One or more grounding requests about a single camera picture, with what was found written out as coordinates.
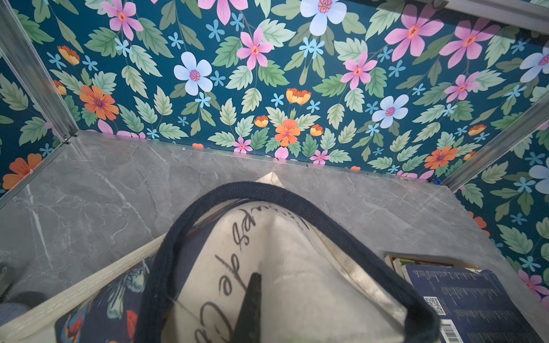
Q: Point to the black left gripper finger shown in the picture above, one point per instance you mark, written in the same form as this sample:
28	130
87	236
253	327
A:
248	325

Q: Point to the cream canvas tote bag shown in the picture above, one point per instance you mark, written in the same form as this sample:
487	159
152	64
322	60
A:
319	283

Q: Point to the blue landscape cover book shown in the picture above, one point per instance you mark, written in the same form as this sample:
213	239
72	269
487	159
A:
398	261

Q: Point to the dark blue barcode book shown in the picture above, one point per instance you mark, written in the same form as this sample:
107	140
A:
473	305

